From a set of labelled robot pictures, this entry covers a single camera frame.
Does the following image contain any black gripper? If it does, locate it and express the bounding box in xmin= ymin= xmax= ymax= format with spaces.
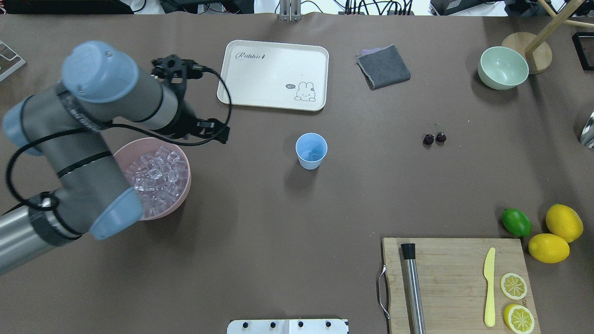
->
xmin=173 ymin=101 xmax=231 ymax=144

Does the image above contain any light blue plastic cup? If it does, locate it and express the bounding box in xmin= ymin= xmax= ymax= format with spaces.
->
xmin=295 ymin=133 xmax=328 ymax=170

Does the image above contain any dark red cherry pair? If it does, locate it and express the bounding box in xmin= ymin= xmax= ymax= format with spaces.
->
xmin=422 ymin=123 xmax=448 ymax=147

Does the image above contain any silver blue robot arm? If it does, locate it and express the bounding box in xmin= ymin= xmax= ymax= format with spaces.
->
xmin=0 ymin=41 xmax=230 ymax=274

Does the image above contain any pink bowl of ice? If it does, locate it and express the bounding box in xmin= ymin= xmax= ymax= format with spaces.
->
xmin=113 ymin=137 xmax=192 ymax=221

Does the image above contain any wooden cup tree stand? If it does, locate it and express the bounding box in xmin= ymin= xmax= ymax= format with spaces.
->
xmin=502 ymin=0 xmax=594 ymax=74

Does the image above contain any metal ice scoop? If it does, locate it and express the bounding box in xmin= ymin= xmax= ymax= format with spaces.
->
xmin=579 ymin=112 xmax=594 ymax=148

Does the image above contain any cream rabbit serving tray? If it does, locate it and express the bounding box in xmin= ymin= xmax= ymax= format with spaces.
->
xmin=217 ymin=40 xmax=329 ymax=112

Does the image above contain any grey folded cloth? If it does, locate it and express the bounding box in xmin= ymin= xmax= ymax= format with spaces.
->
xmin=356 ymin=44 xmax=411 ymax=90

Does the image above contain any steel muddler black tip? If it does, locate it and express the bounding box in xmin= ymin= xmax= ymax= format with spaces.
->
xmin=400 ymin=243 xmax=426 ymax=334

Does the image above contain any mint green bowl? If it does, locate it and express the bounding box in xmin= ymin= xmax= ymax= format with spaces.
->
xmin=478 ymin=46 xmax=529 ymax=90

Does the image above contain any yellow plastic knife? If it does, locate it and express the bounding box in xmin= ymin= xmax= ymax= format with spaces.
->
xmin=482 ymin=247 xmax=496 ymax=328

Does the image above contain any green lime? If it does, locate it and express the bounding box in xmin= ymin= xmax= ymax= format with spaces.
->
xmin=501 ymin=208 xmax=532 ymax=238

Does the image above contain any lemon half beside knife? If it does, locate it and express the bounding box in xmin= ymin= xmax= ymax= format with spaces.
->
xmin=499 ymin=272 xmax=528 ymax=300

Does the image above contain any whole lemon inner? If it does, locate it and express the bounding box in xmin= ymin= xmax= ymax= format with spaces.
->
xmin=528 ymin=233 xmax=570 ymax=263

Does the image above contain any whole lemon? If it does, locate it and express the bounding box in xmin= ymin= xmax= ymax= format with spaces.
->
xmin=545 ymin=204 xmax=584 ymax=243
xmin=528 ymin=233 xmax=570 ymax=263

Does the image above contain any lemon half near corner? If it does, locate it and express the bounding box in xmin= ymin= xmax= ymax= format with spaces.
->
xmin=503 ymin=304 xmax=536 ymax=334

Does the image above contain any whole lemon outer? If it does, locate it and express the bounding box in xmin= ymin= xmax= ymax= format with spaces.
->
xmin=545 ymin=204 xmax=584 ymax=243

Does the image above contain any black framed tray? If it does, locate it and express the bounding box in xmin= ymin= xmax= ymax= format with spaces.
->
xmin=571 ymin=32 xmax=594 ymax=71

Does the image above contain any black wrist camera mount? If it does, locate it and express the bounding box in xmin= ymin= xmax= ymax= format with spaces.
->
xmin=151 ymin=54 xmax=206 ymax=101

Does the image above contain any aluminium frame post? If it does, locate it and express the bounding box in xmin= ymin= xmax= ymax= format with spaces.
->
xmin=278 ymin=0 xmax=303 ymax=22

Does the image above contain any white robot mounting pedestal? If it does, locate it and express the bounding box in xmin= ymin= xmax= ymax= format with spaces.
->
xmin=226 ymin=318 xmax=349 ymax=334

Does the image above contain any white wire cup rack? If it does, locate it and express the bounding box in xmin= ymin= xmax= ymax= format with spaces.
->
xmin=0 ymin=40 xmax=26 ymax=82

